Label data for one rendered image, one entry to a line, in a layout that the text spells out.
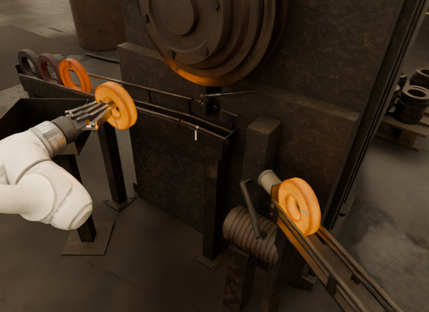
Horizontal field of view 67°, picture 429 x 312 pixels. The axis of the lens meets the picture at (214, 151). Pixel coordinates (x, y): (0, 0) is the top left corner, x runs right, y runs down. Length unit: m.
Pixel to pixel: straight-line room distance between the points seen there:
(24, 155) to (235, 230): 0.64
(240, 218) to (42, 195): 0.60
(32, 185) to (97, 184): 1.28
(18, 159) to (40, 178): 0.10
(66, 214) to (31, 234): 1.12
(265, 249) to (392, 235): 1.05
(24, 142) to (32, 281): 0.94
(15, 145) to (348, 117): 0.87
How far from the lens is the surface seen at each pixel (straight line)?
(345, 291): 0.79
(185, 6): 0.89
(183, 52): 0.94
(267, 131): 0.99
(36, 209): 0.78
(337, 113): 1.01
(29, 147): 0.89
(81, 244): 1.76
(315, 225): 0.87
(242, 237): 1.08
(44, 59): 1.79
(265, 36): 0.89
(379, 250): 1.88
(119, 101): 1.01
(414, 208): 2.20
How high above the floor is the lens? 1.34
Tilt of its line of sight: 37 degrees down
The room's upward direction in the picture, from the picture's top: 3 degrees clockwise
